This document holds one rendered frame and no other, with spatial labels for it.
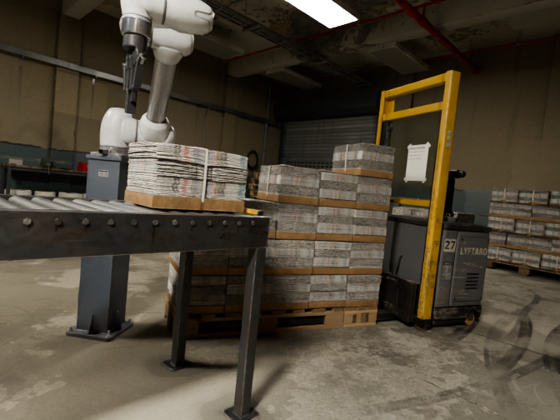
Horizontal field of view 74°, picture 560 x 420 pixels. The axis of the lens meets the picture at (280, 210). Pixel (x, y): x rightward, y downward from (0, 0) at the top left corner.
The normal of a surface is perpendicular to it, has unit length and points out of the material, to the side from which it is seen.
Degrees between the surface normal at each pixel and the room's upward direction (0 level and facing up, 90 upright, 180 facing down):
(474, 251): 90
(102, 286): 90
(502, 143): 90
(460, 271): 90
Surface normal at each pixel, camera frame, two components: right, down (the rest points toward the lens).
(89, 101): 0.71, 0.11
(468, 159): -0.70, -0.04
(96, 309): -0.12, 0.04
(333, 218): 0.41, 0.08
